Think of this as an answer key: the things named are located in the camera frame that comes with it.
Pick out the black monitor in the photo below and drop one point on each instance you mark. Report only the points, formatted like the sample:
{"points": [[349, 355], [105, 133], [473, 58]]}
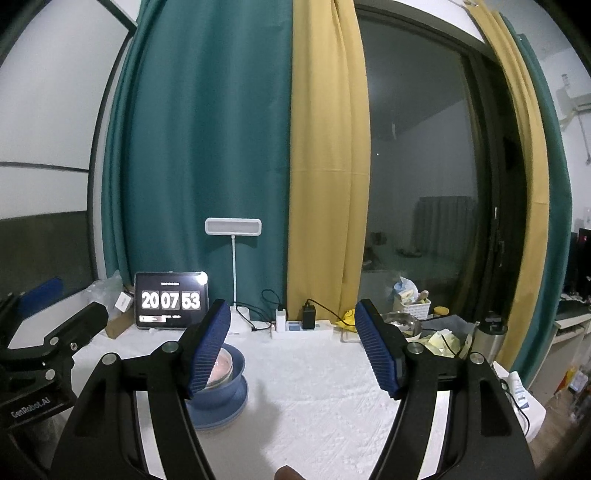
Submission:
{"points": [[581, 258]]}

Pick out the white air conditioner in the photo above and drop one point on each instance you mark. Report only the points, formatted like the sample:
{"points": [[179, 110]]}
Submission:
{"points": [[577, 104]]}

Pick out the narrow yellow curtain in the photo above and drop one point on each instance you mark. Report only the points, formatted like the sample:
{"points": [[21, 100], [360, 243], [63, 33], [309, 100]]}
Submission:
{"points": [[531, 207]]}

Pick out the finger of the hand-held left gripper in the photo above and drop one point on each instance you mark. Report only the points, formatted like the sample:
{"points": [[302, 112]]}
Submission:
{"points": [[44, 288], [85, 323]]}

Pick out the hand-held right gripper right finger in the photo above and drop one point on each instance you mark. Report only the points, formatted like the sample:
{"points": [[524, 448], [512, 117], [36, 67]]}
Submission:
{"points": [[376, 350]]}

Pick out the white tube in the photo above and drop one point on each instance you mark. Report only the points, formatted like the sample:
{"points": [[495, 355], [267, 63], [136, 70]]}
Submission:
{"points": [[519, 392]]}

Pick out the large blue bowl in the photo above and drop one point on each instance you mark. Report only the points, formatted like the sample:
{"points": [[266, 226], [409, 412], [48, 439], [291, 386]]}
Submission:
{"points": [[221, 397]]}

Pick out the wide teal curtain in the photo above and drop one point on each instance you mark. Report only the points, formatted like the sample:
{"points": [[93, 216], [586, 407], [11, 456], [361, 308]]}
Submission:
{"points": [[198, 138]]}

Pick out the dark cloth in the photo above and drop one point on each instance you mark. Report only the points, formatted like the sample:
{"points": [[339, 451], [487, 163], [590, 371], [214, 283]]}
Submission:
{"points": [[457, 323]]}

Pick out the blue plate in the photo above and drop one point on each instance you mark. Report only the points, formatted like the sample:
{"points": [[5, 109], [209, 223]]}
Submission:
{"points": [[221, 420]]}

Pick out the cardboard box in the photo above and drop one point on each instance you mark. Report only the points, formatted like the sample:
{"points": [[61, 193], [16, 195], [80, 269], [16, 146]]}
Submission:
{"points": [[117, 325]]}

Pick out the white desk lamp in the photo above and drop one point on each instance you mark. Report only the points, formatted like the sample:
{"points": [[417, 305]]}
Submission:
{"points": [[233, 227]]}

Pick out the yellow packet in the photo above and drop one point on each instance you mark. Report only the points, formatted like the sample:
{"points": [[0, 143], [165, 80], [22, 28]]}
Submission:
{"points": [[349, 319]]}

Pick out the white basket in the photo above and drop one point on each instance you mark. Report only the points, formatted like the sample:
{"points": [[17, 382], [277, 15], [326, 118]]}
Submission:
{"points": [[413, 308]]}

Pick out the white side table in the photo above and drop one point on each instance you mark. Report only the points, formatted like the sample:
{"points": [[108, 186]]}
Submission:
{"points": [[572, 323]]}

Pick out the stainless steel tumbler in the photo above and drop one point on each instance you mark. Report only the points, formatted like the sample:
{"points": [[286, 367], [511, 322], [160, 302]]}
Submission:
{"points": [[489, 341]]}

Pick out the black charger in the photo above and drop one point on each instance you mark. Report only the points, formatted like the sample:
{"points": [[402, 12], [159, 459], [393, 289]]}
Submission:
{"points": [[309, 316]]}

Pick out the glass sliding door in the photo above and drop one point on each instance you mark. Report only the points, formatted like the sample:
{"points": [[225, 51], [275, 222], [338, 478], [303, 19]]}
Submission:
{"points": [[425, 161]]}

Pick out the white charger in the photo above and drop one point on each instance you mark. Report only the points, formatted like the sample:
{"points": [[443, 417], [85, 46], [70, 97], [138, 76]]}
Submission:
{"points": [[281, 319]]}

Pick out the small white box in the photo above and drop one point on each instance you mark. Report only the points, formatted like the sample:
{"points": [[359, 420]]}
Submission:
{"points": [[124, 301]]}

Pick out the yellow lid jar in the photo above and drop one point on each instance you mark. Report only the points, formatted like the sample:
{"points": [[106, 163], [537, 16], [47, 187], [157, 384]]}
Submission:
{"points": [[442, 311]]}

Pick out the clear plastic bag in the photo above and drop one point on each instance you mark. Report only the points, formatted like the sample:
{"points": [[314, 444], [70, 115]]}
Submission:
{"points": [[108, 286]]}

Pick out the narrow teal curtain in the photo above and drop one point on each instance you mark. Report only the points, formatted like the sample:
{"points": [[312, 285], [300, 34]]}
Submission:
{"points": [[561, 254]]}

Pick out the white power strip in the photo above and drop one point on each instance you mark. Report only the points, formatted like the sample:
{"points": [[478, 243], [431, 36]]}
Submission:
{"points": [[295, 333]]}

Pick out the pink strawberry print bowl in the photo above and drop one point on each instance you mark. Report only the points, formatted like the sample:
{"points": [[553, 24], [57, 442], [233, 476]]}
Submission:
{"points": [[219, 364]]}

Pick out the tablet with clock display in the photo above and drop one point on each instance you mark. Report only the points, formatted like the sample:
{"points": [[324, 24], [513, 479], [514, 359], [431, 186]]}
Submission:
{"points": [[171, 300]]}

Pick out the person's right hand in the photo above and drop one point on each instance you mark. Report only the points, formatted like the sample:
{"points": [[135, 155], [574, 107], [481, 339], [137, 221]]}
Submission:
{"points": [[290, 474]]}

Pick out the wide yellow curtain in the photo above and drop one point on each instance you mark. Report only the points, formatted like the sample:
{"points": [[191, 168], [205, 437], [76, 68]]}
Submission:
{"points": [[328, 161]]}

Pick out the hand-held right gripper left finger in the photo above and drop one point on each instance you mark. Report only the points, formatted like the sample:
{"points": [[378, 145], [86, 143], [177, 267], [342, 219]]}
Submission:
{"points": [[207, 350]]}

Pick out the yellow tissue box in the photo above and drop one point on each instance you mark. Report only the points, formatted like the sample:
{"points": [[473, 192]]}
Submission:
{"points": [[443, 344]]}

